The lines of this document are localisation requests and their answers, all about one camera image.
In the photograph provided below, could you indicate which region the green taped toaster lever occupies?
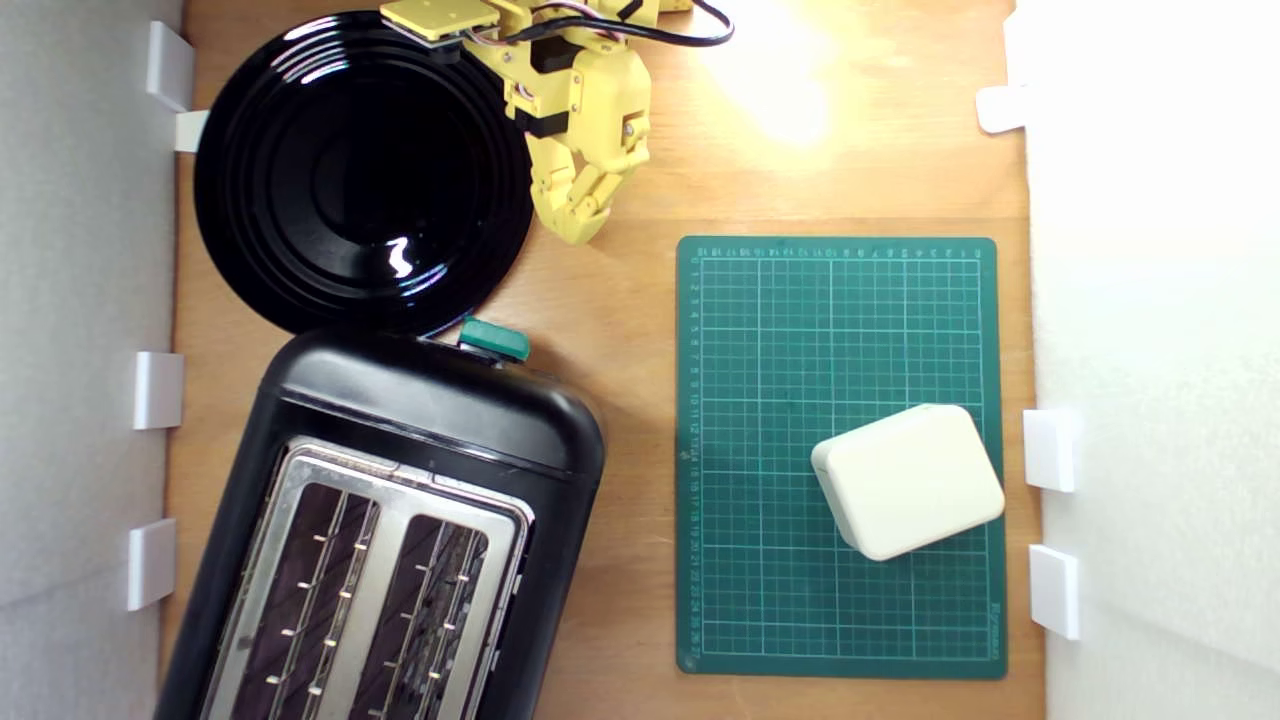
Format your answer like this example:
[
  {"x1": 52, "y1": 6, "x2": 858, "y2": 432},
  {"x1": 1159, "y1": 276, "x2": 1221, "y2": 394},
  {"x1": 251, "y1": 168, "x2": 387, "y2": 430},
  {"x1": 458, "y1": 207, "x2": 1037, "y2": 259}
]
[{"x1": 457, "y1": 318, "x2": 532, "y2": 363}]

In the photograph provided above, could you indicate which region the black two-slot toaster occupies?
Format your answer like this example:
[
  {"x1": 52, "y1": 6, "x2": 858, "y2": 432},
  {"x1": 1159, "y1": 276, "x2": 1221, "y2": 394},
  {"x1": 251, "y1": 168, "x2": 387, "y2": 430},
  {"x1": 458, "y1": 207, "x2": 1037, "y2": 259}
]
[{"x1": 155, "y1": 328, "x2": 608, "y2": 720}]

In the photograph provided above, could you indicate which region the black round plate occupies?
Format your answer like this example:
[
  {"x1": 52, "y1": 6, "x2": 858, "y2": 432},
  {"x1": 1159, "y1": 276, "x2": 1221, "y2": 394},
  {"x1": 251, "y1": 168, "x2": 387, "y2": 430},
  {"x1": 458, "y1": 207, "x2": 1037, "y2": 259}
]
[{"x1": 193, "y1": 10, "x2": 536, "y2": 336}]

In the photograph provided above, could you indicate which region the white block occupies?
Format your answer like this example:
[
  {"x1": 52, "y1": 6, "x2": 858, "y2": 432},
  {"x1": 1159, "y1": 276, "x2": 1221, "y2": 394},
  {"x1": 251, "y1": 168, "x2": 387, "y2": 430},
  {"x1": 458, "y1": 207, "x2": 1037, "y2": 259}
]
[{"x1": 810, "y1": 403, "x2": 1006, "y2": 562}]

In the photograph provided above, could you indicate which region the green cutting mat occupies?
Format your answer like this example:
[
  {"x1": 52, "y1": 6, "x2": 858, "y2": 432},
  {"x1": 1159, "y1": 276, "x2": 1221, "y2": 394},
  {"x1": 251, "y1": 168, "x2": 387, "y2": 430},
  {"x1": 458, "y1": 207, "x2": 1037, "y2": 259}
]
[{"x1": 675, "y1": 236, "x2": 1008, "y2": 681}]

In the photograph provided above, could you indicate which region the yellow gripper camera mount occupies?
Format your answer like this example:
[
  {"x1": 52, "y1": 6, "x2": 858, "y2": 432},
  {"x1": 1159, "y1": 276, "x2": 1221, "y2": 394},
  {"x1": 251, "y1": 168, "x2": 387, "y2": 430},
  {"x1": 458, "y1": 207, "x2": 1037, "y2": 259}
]
[{"x1": 380, "y1": 0, "x2": 501, "y2": 46}]

